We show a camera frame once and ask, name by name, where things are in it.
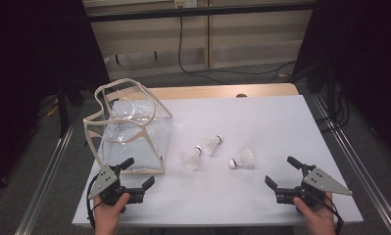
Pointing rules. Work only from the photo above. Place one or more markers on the black curtain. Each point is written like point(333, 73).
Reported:
point(372, 65)
point(26, 81)

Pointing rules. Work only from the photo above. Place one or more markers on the black stand pole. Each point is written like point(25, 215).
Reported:
point(63, 111)

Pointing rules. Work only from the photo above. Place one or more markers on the clear plastic bag beige trim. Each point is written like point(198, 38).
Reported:
point(134, 143)

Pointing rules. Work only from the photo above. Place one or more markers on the dark round table grommet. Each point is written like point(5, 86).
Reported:
point(241, 95)

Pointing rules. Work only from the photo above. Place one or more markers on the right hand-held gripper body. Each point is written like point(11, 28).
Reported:
point(323, 181)

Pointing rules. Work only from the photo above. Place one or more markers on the person's left hand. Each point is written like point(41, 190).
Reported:
point(109, 215)

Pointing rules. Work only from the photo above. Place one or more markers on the person's right hand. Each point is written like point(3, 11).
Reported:
point(320, 220)

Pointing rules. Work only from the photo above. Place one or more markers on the black frame bar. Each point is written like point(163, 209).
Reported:
point(199, 12)

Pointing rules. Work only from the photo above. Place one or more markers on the white wall socket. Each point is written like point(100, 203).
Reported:
point(185, 3)

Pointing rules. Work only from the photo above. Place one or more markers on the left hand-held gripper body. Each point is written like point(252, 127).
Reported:
point(106, 179)

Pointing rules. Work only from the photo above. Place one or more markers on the aluminium floor rail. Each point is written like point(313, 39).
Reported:
point(363, 169)
point(41, 189)

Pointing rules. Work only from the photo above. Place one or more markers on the white feather shuttlecock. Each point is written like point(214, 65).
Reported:
point(243, 160)
point(212, 145)
point(192, 158)

